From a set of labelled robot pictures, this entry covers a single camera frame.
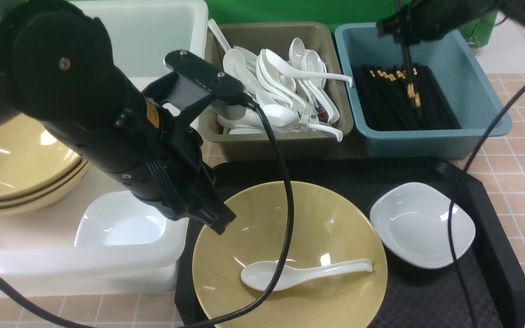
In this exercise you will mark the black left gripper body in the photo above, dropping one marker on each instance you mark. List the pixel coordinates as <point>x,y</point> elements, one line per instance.
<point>158,125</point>

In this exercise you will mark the white ceramic soup spoon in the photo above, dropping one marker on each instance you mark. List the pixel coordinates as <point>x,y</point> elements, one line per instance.
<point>258,275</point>

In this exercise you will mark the yellow noodle bowl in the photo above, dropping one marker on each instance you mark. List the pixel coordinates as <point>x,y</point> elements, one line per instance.
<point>328,229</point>

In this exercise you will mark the white square sauce dish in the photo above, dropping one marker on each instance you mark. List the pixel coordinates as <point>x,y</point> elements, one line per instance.
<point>411,220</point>

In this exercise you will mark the black chopstick gold band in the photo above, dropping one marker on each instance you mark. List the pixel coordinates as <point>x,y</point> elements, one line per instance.
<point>418,101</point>

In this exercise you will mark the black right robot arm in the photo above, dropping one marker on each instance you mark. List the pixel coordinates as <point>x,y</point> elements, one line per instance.
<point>431,20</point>

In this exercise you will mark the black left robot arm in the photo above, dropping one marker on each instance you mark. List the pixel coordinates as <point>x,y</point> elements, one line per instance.
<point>57,67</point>

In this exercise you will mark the middle stacked yellow bowl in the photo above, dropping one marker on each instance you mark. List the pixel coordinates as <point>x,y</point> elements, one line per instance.
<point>47,188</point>

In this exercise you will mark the stacked yellow bowl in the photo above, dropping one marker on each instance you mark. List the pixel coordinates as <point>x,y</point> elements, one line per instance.
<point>27,205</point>
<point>47,188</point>
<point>30,157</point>

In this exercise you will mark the bottom stacked yellow bowl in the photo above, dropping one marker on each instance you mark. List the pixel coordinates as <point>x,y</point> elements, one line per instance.
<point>27,205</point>

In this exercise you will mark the top stacked yellow bowl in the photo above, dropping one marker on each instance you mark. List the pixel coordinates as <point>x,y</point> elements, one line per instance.
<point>30,157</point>

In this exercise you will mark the white dish inside tub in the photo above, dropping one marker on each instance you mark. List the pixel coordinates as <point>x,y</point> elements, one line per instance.
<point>118,218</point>

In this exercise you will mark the large white plastic tub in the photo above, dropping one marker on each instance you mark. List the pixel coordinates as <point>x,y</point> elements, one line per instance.
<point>37,270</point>

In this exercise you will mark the pile of white spoons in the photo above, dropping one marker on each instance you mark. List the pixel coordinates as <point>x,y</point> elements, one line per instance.
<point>291,92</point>

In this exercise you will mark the bundle of black chopsticks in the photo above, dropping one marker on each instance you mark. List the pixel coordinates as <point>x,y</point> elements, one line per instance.
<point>386,106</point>

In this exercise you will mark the green cloth backdrop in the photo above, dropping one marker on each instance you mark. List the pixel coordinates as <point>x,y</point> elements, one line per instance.
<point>299,10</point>

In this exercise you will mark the teal plastic chopstick bin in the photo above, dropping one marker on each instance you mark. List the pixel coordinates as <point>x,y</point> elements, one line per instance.
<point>460,77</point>

